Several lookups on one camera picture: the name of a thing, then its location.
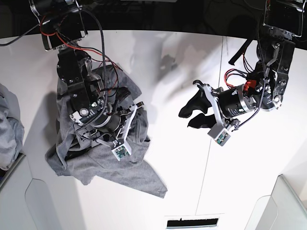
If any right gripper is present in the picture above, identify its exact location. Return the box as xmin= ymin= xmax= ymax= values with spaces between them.
xmin=79 ymin=102 xmax=144 ymax=146

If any grey clothes pile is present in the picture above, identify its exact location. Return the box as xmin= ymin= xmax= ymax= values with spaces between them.
xmin=0 ymin=85 xmax=24 ymax=171

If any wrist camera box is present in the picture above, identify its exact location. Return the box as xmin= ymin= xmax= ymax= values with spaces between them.
xmin=111 ymin=141 xmax=132 ymax=161
xmin=208 ymin=124 xmax=231 ymax=146

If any white bin left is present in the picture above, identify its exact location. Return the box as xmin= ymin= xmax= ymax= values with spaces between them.
xmin=0 ymin=155 xmax=62 ymax=230

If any white bin right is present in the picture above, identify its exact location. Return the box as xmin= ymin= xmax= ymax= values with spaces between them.
xmin=245 ymin=174 xmax=307 ymax=230

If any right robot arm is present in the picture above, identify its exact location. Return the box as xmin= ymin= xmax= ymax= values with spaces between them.
xmin=29 ymin=0 xmax=150 ymax=151

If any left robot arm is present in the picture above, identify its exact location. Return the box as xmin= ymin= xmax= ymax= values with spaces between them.
xmin=186 ymin=0 xmax=307 ymax=131

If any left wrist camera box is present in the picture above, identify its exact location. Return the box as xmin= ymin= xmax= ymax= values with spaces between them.
xmin=208 ymin=124 xmax=231 ymax=146

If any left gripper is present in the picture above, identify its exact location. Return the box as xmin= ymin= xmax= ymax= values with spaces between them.
xmin=193 ymin=80 xmax=254 ymax=132

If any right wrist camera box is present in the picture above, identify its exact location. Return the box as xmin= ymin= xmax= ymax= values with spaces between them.
xmin=111 ymin=141 xmax=132 ymax=161

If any white bin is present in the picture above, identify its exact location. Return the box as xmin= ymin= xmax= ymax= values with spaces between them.
xmin=245 ymin=174 xmax=307 ymax=230
xmin=0 ymin=155 xmax=62 ymax=230

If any grey t-shirt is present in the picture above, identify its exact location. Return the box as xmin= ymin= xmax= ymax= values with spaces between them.
xmin=45 ymin=63 xmax=168 ymax=199

